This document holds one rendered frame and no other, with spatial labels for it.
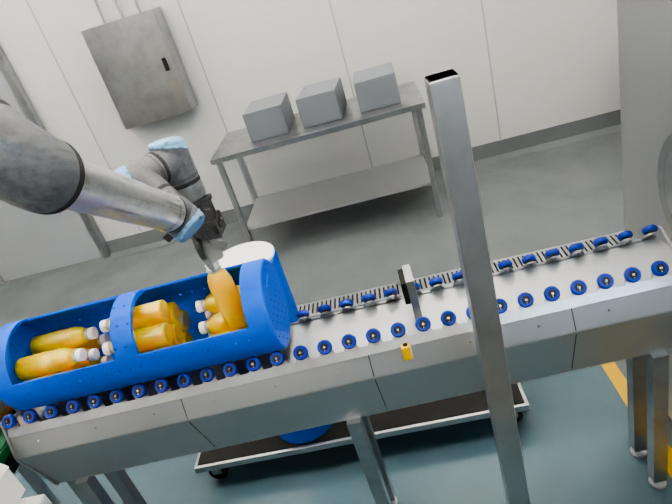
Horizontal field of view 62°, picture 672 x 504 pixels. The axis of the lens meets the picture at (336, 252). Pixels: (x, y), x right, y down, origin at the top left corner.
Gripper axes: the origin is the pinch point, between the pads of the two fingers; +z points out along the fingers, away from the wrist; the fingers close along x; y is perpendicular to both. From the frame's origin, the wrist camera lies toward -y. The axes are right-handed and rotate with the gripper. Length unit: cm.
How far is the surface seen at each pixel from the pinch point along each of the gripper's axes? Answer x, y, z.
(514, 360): -5, 77, 54
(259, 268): 3.9, 11.3, 7.0
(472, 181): -30, 70, -18
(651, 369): -2, 119, 74
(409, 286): 1, 52, 24
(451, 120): -30, 68, -31
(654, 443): -3, 119, 106
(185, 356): -8.1, -15.6, 22.7
